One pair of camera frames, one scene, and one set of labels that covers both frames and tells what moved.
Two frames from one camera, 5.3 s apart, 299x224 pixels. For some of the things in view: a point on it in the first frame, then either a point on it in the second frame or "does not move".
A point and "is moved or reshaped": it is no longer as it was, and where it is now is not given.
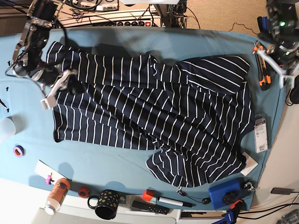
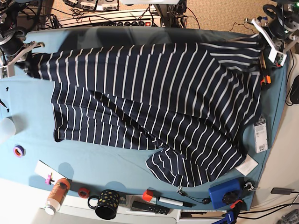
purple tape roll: (18, 150) does not move
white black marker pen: (176, 202) does not move
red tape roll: (83, 192) does not move
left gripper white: (66, 81) → (11, 66)
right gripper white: (265, 51) → (255, 23)
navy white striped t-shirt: (196, 113) is moved or reshaped
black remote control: (150, 207) does not move
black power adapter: (281, 191) does not move
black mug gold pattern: (105, 205) does not move
